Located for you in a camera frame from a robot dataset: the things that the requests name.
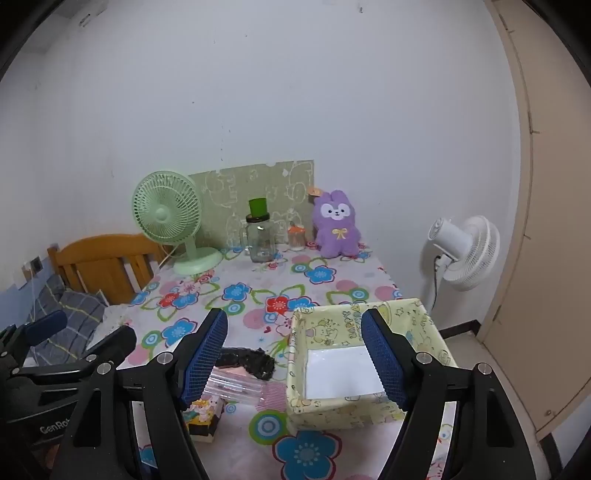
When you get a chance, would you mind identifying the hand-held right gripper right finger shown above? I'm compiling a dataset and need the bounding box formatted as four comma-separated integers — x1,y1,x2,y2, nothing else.
361,308,550,480

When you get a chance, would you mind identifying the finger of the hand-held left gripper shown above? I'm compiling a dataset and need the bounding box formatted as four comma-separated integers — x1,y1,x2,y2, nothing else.
14,325,137,374
0,310,68,365

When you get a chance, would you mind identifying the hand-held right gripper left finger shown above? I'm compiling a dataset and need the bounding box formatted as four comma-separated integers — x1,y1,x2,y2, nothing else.
48,308,228,480

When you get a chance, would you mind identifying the clear pink tissue pack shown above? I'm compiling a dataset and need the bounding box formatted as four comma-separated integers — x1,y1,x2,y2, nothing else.
203,367,289,407

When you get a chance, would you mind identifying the small cartoon box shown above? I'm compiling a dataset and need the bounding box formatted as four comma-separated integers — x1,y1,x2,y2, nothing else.
182,398,225,443

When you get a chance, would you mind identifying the yellow fabric storage box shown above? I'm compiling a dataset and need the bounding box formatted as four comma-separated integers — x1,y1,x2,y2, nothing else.
286,298,458,432

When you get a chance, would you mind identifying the grey plaid blanket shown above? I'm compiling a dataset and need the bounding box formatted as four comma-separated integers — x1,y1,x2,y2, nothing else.
28,286,109,365

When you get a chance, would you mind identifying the floral tablecloth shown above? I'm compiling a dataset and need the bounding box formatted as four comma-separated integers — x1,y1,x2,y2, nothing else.
111,244,458,480

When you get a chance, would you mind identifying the glass jar with green lid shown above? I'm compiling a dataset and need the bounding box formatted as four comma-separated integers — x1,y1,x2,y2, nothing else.
227,198,278,264

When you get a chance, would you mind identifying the purple plush bunny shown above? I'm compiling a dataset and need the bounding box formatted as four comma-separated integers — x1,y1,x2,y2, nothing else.
307,187,363,258

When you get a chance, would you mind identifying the green desk fan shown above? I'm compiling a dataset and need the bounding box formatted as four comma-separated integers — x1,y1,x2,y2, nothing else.
131,171,225,276

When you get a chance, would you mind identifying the white standing fan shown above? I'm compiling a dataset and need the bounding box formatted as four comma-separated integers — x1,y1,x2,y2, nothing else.
422,215,501,319

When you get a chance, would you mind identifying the beige wardrobe door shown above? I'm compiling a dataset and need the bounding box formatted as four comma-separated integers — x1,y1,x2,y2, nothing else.
480,0,591,439

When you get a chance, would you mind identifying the black fan cable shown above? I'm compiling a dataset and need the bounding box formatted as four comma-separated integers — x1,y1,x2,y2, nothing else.
431,255,446,315

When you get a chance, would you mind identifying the green patterned wall board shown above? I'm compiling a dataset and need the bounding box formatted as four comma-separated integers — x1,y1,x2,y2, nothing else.
188,160,315,250

